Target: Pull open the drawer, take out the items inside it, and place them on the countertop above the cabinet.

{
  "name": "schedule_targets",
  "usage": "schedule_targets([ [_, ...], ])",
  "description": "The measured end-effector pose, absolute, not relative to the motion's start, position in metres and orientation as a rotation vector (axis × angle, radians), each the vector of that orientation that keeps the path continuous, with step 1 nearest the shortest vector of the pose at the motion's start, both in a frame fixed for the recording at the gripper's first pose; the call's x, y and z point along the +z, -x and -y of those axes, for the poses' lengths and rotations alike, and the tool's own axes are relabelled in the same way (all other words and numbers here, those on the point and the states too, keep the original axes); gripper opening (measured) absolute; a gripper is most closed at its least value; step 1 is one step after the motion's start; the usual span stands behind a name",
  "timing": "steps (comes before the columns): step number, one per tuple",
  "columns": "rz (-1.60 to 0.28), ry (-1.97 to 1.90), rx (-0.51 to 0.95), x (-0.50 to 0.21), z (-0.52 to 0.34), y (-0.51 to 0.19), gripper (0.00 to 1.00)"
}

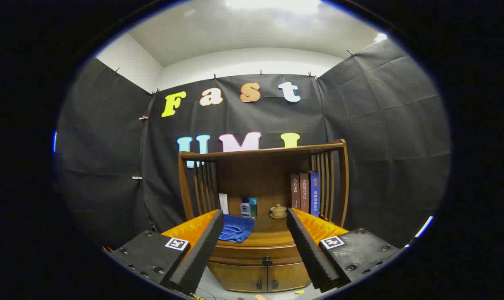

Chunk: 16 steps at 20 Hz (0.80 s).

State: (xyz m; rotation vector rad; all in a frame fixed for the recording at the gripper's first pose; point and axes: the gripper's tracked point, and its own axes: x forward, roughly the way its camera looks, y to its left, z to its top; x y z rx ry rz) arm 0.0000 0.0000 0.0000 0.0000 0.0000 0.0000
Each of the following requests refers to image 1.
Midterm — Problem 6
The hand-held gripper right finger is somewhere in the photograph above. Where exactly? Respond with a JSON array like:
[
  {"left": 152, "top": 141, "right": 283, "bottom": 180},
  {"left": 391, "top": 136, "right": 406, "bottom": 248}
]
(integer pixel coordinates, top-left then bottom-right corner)
[{"left": 286, "top": 207, "right": 402, "bottom": 293}]

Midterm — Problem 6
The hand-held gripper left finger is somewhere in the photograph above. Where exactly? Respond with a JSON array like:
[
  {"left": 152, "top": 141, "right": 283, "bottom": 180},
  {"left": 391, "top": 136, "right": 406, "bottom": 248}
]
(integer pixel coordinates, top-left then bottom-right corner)
[{"left": 106, "top": 209, "right": 224, "bottom": 295}]

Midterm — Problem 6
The wooden drawer with black knob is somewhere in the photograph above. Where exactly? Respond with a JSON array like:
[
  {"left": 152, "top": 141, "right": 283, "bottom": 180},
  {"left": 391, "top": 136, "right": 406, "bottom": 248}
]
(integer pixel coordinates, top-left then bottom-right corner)
[{"left": 209, "top": 244, "right": 307, "bottom": 266}]

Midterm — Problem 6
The wooden cabinet door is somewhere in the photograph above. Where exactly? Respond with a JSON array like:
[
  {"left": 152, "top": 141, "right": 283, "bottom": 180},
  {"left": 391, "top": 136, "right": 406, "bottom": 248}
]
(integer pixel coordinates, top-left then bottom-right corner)
[
  {"left": 208, "top": 262, "right": 268, "bottom": 293},
  {"left": 268, "top": 262, "right": 311, "bottom": 292}
]

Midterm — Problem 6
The wooden countertop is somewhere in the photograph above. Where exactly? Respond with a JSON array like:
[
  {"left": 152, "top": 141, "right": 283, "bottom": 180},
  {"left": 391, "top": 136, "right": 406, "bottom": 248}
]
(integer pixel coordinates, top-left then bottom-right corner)
[{"left": 189, "top": 210, "right": 319, "bottom": 247}]

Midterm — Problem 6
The wooden cabinet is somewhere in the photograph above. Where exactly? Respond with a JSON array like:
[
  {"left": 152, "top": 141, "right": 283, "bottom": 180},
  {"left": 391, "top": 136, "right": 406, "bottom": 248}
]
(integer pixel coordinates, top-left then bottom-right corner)
[{"left": 178, "top": 139, "right": 350, "bottom": 293}]

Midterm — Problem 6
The blue folded towel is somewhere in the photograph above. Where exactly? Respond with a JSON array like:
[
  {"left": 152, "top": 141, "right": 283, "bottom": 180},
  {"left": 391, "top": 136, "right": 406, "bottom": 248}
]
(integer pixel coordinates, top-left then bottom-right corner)
[{"left": 218, "top": 214, "right": 256, "bottom": 243}]

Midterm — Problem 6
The blue book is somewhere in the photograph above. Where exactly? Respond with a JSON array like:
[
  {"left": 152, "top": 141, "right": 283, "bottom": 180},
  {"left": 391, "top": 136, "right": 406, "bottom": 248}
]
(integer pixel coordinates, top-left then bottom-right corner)
[{"left": 308, "top": 170, "right": 321, "bottom": 217}]

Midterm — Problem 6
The reddish brown book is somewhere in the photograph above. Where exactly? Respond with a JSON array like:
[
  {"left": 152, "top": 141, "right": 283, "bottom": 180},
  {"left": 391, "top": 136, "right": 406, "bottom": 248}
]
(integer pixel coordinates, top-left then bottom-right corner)
[{"left": 298, "top": 172, "right": 310, "bottom": 213}]

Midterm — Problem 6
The dark brown book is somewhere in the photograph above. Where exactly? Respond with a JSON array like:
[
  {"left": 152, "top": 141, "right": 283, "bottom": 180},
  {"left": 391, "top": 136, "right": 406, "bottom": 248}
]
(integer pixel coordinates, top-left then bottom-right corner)
[{"left": 290, "top": 173, "right": 301, "bottom": 209}]

